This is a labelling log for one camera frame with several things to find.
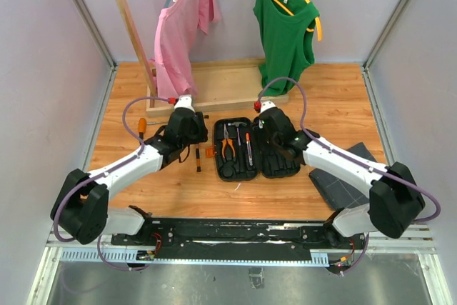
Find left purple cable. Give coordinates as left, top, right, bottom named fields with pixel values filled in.
left=52, top=96, right=176, bottom=272

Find black plastic tool case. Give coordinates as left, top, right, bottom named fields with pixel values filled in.
left=205, top=117, right=301, bottom=182

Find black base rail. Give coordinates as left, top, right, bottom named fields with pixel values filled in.
left=111, top=217, right=365, bottom=263

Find green tank top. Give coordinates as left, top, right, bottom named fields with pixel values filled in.
left=253, top=0, right=319, bottom=96

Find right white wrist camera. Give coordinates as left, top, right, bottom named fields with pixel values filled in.
left=253, top=100, right=276, bottom=115

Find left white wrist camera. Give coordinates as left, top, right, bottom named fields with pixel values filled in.
left=168, top=94, right=195, bottom=111

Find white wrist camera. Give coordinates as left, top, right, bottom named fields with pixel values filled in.
left=253, top=100, right=276, bottom=115
left=168, top=94, right=195, bottom=111

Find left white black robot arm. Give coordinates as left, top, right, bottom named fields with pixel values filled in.
left=50, top=108, right=208, bottom=245

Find slim black orange screwdriver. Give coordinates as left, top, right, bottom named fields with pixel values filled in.
left=195, top=144, right=202, bottom=173

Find pink t-shirt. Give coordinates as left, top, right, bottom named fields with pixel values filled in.
left=154, top=0, right=221, bottom=98

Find small orange screwdriver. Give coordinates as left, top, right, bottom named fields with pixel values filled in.
left=138, top=118, right=147, bottom=140

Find orange handled pliers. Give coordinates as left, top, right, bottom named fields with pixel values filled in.
left=221, top=124, right=236, bottom=160

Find wooden clothes rack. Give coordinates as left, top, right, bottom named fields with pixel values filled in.
left=101, top=0, right=307, bottom=119

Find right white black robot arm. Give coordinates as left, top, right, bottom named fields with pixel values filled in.
left=258, top=106, right=425, bottom=248

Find steel claw hammer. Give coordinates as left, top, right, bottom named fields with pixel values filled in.
left=228, top=121, right=247, bottom=146

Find grey folded cloth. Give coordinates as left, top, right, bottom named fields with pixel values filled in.
left=302, top=139, right=376, bottom=210

